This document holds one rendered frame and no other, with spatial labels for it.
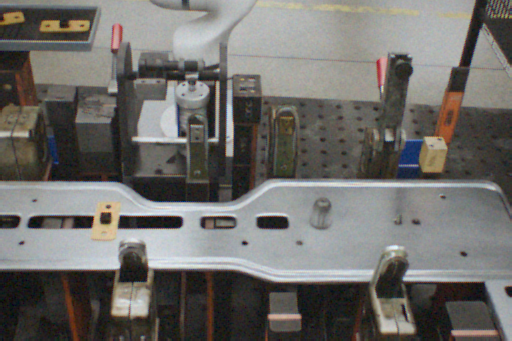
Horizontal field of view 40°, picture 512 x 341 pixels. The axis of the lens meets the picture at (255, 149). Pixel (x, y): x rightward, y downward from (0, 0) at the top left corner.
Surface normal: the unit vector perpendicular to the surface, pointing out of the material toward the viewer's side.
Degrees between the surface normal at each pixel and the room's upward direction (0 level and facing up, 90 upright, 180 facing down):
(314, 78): 0
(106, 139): 90
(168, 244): 0
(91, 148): 90
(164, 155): 0
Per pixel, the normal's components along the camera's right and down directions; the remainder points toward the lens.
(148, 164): 0.04, -0.78
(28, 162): 0.04, 0.62
